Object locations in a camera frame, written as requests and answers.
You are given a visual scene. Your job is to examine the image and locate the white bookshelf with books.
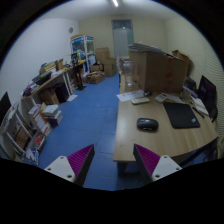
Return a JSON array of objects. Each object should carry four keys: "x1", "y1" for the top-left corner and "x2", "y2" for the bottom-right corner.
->
[{"x1": 0, "y1": 103, "x2": 51, "y2": 165}]

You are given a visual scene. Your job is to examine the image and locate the open cardboard box on floor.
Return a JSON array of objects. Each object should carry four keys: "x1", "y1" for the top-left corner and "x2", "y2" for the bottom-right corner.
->
[{"x1": 86, "y1": 73, "x2": 105, "y2": 84}]

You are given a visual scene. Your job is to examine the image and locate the black monitor on desk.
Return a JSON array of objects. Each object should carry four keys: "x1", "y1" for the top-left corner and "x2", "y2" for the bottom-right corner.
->
[{"x1": 197, "y1": 76, "x2": 217, "y2": 113}]

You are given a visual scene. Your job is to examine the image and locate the clear plastic water jug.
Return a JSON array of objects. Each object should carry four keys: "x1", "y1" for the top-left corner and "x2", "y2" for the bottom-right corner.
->
[{"x1": 124, "y1": 61, "x2": 135, "y2": 86}]

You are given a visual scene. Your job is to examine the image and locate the large cardboard box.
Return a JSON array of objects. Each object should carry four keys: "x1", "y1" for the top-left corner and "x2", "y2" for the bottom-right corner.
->
[{"x1": 129, "y1": 44, "x2": 187, "y2": 93}]

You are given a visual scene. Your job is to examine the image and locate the black pen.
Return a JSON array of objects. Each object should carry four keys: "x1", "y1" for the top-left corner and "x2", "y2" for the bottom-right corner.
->
[{"x1": 192, "y1": 106, "x2": 204, "y2": 118}]

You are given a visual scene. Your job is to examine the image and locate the black computer mouse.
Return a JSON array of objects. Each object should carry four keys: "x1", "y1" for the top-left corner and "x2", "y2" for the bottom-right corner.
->
[{"x1": 137, "y1": 118, "x2": 159, "y2": 131}]

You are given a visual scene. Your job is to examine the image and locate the small black round object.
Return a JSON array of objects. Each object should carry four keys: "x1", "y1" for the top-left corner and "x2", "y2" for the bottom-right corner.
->
[{"x1": 144, "y1": 91, "x2": 152, "y2": 96}]

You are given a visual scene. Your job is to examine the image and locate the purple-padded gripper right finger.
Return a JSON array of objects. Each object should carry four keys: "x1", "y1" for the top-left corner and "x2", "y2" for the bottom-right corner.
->
[{"x1": 133, "y1": 144, "x2": 181, "y2": 185}]

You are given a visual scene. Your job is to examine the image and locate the white paper sheet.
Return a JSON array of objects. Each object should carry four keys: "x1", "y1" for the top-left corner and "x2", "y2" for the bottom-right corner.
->
[{"x1": 117, "y1": 90, "x2": 144, "y2": 102}]

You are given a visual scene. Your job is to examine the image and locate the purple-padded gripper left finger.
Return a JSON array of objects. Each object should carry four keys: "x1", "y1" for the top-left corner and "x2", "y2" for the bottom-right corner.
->
[{"x1": 45, "y1": 144, "x2": 95, "y2": 186}]

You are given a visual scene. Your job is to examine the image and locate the blue white display cabinet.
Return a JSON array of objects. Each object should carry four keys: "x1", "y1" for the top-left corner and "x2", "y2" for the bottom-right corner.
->
[{"x1": 71, "y1": 35, "x2": 96, "y2": 73}]

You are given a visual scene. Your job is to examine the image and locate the grey door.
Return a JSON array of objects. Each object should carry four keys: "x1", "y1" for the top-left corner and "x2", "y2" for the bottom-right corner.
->
[{"x1": 112, "y1": 19, "x2": 134, "y2": 57}]

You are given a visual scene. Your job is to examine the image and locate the white remote control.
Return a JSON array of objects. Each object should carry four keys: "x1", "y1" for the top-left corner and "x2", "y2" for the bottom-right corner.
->
[{"x1": 131, "y1": 97, "x2": 150, "y2": 105}]

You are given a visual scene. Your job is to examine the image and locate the long wooden shelf desk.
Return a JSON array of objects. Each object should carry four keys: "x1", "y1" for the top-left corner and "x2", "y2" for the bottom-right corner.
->
[{"x1": 22, "y1": 61, "x2": 85, "y2": 109}]

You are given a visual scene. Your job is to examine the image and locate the stack of books on floor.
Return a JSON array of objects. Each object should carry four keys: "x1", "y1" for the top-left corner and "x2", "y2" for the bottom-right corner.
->
[{"x1": 42, "y1": 104, "x2": 63, "y2": 128}]

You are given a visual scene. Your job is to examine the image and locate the stacked cardboard boxes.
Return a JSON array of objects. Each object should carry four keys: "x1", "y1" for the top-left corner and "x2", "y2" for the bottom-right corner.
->
[{"x1": 96, "y1": 47, "x2": 116, "y2": 77}]

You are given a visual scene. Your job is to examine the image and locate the ceiling light strip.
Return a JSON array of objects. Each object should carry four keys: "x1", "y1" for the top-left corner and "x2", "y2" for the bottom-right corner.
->
[{"x1": 112, "y1": 0, "x2": 119, "y2": 7}]

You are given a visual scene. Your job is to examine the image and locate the white calculator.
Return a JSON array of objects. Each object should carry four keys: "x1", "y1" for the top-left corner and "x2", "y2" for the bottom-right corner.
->
[{"x1": 155, "y1": 93, "x2": 168, "y2": 103}]

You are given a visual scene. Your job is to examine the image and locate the black mouse pad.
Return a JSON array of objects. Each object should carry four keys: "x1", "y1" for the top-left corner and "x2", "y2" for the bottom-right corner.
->
[{"x1": 163, "y1": 102, "x2": 200, "y2": 129}]

